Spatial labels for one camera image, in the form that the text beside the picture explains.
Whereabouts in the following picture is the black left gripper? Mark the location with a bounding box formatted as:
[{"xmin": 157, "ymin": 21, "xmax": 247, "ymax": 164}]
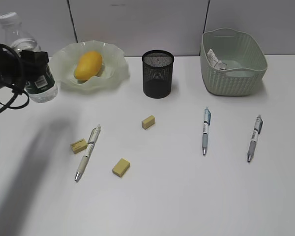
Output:
[{"xmin": 0, "ymin": 44, "xmax": 49, "ymax": 93}]

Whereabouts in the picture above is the clear plastic water bottle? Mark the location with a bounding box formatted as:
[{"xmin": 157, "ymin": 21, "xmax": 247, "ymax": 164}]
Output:
[{"xmin": 0, "ymin": 12, "xmax": 58, "ymax": 103}]

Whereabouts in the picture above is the yellow mango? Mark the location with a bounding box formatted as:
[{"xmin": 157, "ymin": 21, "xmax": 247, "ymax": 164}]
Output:
[{"xmin": 74, "ymin": 51, "xmax": 103, "ymax": 81}]

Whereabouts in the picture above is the white waste paper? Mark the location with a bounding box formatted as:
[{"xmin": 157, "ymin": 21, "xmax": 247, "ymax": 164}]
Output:
[{"xmin": 207, "ymin": 49, "xmax": 227, "ymax": 70}]

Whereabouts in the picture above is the green frosted glass plate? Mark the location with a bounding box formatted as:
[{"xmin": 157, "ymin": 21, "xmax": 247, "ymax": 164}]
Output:
[{"xmin": 49, "ymin": 40, "xmax": 130, "ymax": 94}]

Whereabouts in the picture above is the beige click pen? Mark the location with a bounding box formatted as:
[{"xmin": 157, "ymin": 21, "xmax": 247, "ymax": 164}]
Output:
[{"xmin": 75, "ymin": 124, "xmax": 101, "ymax": 183}]

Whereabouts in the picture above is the yellow eraser with label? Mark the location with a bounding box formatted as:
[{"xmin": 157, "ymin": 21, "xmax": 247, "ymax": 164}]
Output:
[{"xmin": 70, "ymin": 139, "xmax": 88, "ymax": 154}]

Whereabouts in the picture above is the black mesh pen holder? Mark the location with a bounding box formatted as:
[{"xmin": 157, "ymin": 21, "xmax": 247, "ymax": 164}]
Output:
[{"xmin": 142, "ymin": 50, "xmax": 174, "ymax": 99}]

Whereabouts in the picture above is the yellow eraser upper middle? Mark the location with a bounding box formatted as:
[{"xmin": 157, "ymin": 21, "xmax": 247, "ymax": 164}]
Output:
[{"xmin": 142, "ymin": 115, "xmax": 155, "ymax": 130}]

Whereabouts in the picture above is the yellow eraser lower middle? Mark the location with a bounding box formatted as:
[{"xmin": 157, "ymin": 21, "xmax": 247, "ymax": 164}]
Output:
[{"xmin": 112, "ymin": 158, "xmax": 130, "ymax": 177}]

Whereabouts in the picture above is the light blue click pen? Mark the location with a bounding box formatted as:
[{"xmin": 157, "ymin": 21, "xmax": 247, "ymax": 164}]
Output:
[{"xmin": 202, "ymin": 107, "xmax": 211, "ymax": 156}]

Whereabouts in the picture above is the light green woven basket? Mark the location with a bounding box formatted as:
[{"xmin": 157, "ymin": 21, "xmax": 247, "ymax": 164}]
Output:
[{"xmin": 201, "ymin": 28, "xmax": 267, "ymax": 96}]

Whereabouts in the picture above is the grey click pen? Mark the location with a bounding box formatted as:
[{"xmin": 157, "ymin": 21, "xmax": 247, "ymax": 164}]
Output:
[{"xmin": 247, "ymin": 115, "xmax": 263, "ymax": 163}]

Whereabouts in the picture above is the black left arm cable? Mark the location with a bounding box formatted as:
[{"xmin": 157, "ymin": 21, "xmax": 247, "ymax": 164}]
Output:
[{"xmin": 0, "ymin": 45, "xmax": 30, "ymax": 119}]

